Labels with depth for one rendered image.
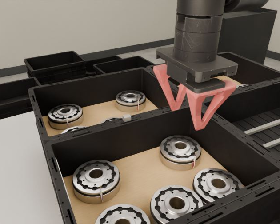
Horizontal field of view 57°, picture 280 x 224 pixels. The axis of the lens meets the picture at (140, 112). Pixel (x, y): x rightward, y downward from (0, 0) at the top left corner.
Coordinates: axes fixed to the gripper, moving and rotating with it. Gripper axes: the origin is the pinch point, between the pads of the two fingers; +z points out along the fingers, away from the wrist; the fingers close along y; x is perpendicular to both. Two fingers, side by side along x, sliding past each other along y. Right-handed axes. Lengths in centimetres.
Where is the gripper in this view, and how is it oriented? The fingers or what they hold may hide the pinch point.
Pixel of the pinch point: (187, 114)
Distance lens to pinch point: 40.2
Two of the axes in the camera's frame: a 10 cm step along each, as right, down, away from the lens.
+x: -8.9, 2.2, -4.0
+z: -0.1, 8.6, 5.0
